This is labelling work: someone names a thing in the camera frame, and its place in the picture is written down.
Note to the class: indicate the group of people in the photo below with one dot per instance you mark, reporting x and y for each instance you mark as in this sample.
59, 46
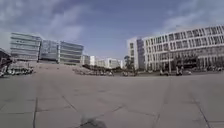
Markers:
178, 70

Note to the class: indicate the large white windowed building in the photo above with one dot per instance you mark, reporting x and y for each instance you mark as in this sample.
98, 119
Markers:
186, 46

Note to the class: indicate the grey paved plaza ground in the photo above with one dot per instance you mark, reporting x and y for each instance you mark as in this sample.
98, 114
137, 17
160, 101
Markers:
110, 100

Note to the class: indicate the low brown building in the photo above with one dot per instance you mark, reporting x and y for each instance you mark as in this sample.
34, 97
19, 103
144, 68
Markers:
4, 58

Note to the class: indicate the wide pale stone steps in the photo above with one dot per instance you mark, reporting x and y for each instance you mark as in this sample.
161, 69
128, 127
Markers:
53, 67

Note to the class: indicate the distant white buildings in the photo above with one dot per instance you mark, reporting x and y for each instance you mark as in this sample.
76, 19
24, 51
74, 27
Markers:
111, 62

